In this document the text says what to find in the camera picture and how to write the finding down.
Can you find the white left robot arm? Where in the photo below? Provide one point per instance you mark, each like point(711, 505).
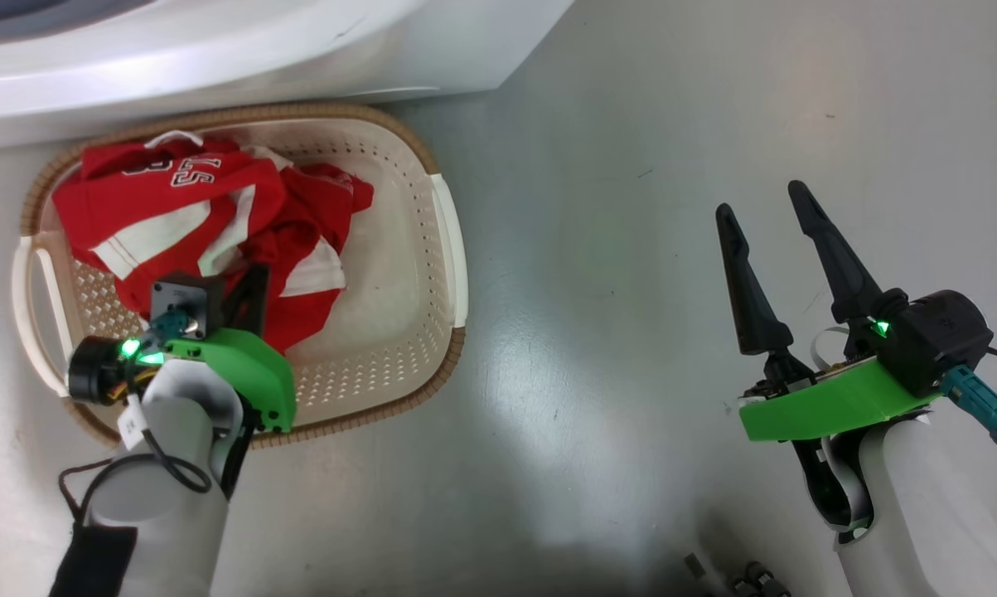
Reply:
point(158, 514)

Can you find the dark robot base hardware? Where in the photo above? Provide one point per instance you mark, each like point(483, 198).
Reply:
point(755, 578)

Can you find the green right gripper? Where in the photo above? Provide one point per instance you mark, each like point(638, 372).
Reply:
point(838, 406)

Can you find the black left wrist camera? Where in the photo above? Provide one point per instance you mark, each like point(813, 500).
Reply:
point(187, 303)

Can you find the red and white jersey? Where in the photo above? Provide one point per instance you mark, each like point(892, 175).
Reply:
point(158, 207)

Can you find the white front-load washing machine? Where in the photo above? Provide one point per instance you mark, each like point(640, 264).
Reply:
point(216, 50)

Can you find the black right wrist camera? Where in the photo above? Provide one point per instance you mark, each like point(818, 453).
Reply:
point(937, 336)

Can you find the cream perforated laundry basket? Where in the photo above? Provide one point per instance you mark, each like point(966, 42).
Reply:
point(399, 274)

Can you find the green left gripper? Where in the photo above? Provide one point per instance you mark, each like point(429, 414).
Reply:
point(249, 365)

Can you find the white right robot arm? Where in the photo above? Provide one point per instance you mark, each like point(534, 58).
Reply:
point(921, 514)

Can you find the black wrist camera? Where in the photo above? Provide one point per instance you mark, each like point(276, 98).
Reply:
point(187, 303)
point(937, 336)

